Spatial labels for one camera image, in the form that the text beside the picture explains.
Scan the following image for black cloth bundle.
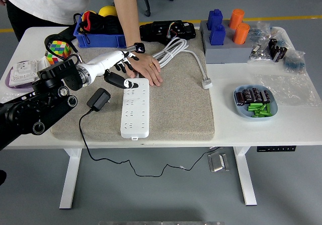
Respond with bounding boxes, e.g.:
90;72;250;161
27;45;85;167
99;16;124;36

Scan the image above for grey block holder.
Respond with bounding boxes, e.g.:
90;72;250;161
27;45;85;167
200;20;255;64

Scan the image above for blue plastic bin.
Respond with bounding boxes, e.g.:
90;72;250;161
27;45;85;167
73;13;127;49

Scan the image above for empty clear plastic bag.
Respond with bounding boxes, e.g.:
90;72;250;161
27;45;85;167
253;72;321;108

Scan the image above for clear bag of components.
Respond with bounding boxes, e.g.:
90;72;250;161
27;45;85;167
248;21;292;64

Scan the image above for long black box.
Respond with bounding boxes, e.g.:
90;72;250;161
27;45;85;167
56;25;77;42

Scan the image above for metal floor socket box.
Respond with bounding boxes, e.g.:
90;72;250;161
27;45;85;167
207;152;230;173

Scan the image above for light blue plate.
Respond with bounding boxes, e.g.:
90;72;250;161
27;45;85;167
233;84;279;122

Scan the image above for black pouch with red trim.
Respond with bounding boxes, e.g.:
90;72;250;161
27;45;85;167
76;10;101;44

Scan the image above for white power strip with cord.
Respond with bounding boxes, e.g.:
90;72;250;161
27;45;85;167
120;37;214;140

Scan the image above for blue bottle-shaped block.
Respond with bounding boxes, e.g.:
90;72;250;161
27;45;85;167
209;24;226;46
206;9;224;31

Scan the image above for bag of blue components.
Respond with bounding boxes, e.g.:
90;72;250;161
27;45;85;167
282;50;307;74

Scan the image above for black desk control panel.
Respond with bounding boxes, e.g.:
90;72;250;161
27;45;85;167
256;146;297;153

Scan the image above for purple tray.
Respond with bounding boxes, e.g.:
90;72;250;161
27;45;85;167
5;60;48;93

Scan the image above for white table leg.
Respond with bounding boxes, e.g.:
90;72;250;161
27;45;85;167
232;146;258;206
59;148;83;209

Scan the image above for black open socket device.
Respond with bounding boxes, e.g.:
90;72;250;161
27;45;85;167
139;20;197;44

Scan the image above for black wrist watch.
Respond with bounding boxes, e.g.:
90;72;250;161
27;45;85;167
126;42;146;54

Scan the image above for person's left hand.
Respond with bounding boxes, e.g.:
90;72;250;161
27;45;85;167
125;51;164;87

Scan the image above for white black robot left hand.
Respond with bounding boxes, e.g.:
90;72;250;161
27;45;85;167
84;50;140;90

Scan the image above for orange cylinder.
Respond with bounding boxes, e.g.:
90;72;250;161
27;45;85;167
232;23;251;45
228;9;245;30

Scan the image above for black battery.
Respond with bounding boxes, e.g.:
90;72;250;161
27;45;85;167
241;90;254;103
235;92;245;107
260;90;271;104
251;88;262;102

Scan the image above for black cylindrical capacitor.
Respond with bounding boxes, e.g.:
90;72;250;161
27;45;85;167
268;38;278;54
274;46;288;63
271;45;281;60

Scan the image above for white wall socket panel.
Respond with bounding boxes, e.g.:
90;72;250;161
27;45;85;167
11;60;51;82

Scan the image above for person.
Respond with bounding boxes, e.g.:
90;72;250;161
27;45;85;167
0;0;111;42

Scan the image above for grey-brown fabric mat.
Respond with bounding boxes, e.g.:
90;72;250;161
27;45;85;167
50;30;216;142

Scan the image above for black power adapter with cord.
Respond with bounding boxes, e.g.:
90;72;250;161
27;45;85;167
78;88;223;178

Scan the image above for yellow ball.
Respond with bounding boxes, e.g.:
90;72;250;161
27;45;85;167
98;5;118;17

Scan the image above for multicolour puzzle cube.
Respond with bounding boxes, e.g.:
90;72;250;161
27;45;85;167
46;40;72;65

